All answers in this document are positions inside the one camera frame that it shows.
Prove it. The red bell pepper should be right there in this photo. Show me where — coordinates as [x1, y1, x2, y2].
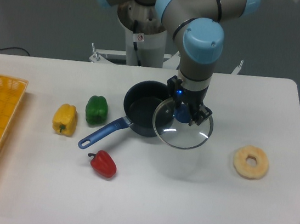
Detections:
[88, 150, 117, 179]

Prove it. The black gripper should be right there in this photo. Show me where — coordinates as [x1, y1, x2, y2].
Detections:
[167, 76, 212, 126]

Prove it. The white metal base frame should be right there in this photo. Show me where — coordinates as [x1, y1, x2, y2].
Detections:
[88, 40, 245, 82]

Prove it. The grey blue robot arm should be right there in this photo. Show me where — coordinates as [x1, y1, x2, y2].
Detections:
[98, 0, 261, 125]

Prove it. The glass pot lid blue knob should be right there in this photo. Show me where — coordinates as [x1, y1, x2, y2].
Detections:
[152, 99, 214, 150]

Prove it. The black cable on pedestal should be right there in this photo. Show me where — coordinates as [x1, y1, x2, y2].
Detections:
[128, 19, 149, 67]

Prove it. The dark blue saucepan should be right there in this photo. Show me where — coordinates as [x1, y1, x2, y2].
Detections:
[78, 81, 173, 149]

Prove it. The yellow bell pepper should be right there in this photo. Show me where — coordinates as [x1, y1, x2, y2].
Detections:
[52, 104, 78, 137]

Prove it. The beige donut ring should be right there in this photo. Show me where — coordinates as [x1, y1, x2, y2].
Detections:
[230, 143, 272, 182]

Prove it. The green bell pepper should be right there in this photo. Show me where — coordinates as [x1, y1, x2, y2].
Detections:
[85, 95, 109, 125]

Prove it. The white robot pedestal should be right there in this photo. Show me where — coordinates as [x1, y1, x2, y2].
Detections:
[110, 0, 172, 70]

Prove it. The black cable on floor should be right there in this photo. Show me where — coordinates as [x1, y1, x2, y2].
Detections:
[0, 44, 32, 57]

